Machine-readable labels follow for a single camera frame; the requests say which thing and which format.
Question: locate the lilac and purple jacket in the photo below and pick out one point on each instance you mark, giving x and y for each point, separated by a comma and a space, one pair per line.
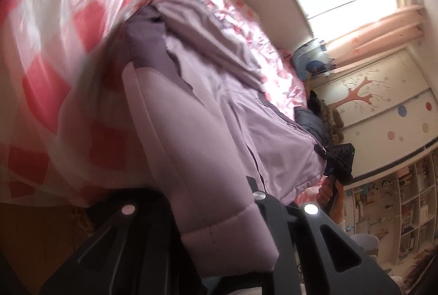
175, 101

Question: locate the white bookshelf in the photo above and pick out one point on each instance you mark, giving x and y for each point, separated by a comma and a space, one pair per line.
397, 213

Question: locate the person's right hand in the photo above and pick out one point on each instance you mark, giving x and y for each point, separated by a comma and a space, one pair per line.
325, 194

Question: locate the pink curtain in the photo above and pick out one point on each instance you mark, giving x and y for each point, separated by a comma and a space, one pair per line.
395, 30

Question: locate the wardrobe with tree decal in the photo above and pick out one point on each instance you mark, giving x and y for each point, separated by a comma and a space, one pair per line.
388, 110

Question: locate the red checked plastic bed cover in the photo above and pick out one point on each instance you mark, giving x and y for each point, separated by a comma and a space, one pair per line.
61, 41

